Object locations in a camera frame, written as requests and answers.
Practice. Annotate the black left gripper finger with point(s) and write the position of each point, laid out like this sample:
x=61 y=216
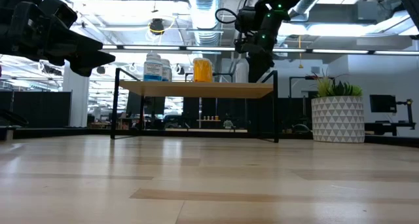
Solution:
x=72 y=42
x=86 y=62

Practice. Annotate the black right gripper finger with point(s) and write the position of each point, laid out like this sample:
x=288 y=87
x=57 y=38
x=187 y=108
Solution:
x=258 y=71

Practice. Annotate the clear plastic bottle white cap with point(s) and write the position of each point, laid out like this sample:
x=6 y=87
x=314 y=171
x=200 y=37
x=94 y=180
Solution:
x=241 y=73

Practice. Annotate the amber pill bottle white cap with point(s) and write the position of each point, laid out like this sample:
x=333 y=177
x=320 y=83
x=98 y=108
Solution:
x=203 y=71

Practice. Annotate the white melatonin supplement bottle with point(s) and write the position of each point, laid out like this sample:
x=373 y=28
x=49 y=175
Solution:
x=153 y=70
x=167 y=71

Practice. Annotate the black partition panel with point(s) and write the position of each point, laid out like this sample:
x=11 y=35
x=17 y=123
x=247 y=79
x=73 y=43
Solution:
x=39 y=109

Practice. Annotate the succulent in patterned white pot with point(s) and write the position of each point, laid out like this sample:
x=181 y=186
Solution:
x=337 y=119

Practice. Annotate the black computer monitor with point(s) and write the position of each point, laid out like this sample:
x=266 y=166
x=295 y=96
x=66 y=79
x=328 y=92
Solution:
x=383 y=103

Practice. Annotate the black background desk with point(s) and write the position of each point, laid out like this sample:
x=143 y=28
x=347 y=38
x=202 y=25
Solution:
x=401 y=125

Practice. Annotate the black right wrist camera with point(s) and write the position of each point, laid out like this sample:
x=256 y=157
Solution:
x=247 y=19

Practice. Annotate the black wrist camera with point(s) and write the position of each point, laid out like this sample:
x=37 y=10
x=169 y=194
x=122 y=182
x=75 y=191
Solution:
x=60 y=12
x=247 y=19

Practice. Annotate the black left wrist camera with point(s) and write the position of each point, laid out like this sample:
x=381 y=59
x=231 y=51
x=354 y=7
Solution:
x=60 y=12

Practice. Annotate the wooden shelf black metal frame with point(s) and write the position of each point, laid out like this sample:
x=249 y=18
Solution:
x=212 y=90

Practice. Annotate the smooth silver ventilation duct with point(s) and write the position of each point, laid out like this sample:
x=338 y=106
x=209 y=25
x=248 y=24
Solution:
x=296 y=14

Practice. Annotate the corrugated silver ventilation duct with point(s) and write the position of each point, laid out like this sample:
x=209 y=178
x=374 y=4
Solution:
x=204 y=14

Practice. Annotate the black rail with light strips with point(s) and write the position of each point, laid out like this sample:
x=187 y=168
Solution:
x=150 y=48

